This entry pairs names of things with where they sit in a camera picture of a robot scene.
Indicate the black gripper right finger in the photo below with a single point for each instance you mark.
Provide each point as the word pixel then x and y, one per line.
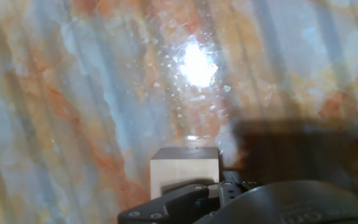
pixel 251 184

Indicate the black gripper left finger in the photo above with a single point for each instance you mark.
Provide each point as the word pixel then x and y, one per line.
pixel 179 202

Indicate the small light wooden cube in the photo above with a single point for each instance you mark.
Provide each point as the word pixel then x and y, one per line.
pixel 182 169

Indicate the orange marble patterned mat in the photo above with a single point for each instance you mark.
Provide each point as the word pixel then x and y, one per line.
pixel 57 93

